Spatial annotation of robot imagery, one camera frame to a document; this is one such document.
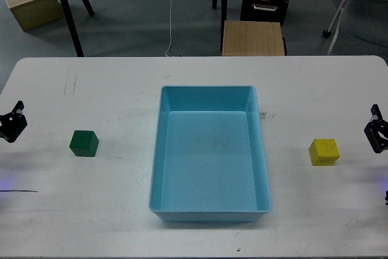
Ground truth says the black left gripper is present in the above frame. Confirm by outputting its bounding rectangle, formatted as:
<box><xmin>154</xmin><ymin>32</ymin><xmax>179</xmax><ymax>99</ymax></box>
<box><xmin>1</xmin><ymin>101</ymin><xmax>27</xmax><ymax>143</ymax></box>

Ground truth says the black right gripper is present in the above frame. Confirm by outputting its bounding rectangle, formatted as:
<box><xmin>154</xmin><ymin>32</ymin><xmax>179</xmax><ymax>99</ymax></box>
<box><xmin>364</xmin><ymin>104</ymin><xmax>387</xmax><ymax>153</ymax></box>

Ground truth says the yellow wooden cube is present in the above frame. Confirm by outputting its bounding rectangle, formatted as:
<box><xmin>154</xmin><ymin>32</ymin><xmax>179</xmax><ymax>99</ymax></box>
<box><xmin>309</xmin><ymin>139</ymin><xmax>340</xmax><ymax>166</ymax></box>

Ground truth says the green wooden cube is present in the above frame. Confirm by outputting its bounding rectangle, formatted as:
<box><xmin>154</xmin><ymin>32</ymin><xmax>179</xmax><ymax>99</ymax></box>
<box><xmin>69</xmin><ymin>130</ymin><xmax>99</xmax><ymax>157</ymax></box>

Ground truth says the light blue plastic tray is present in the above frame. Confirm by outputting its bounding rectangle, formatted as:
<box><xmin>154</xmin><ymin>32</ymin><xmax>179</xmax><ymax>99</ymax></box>
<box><xmin>149</xmin><ymin>86</ymin><xmax>272</xmax><ymax>222</ymax></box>

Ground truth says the light wooden box on floor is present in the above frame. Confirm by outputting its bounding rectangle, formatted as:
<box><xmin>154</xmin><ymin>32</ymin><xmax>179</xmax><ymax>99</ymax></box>
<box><xmin>5</xmin><ymin>0</ymin><xmax>64</xmax><ymax>32</ymax></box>

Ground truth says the black tripod legs left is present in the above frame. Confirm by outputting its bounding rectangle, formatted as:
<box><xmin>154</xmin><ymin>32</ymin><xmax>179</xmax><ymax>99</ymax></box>
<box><xmin>60</xmin><ymin>0</ymin><xmax>95</xmax><ymax>57</ymax></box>

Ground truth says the grey office chair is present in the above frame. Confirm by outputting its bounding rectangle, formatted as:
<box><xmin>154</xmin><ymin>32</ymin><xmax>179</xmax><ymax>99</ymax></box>
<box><xmin>322</xmin><ymin>0</ymin><xmax>387</xmax><ymax>55</ymax></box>

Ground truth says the wooden stool behind table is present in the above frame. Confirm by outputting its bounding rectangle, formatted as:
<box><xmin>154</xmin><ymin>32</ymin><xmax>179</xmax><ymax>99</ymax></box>
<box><xmin>222</xmin><ymin>21</ymin><xmax>286</xmax><ymax>56</ymax></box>

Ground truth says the black drawer cabinet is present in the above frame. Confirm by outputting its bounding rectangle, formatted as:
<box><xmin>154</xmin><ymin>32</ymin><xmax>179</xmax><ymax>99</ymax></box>
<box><xmin>240</xmin><ymin>0</ymin><xmax>289</xmax><ymax>26</ymax></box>

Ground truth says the white hanging cable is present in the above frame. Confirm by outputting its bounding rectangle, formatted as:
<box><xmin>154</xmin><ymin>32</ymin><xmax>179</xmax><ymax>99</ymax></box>
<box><xmin>164</xmin><ymin>0</ymin><xmax>174</xmax><ymax>58</ymax></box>

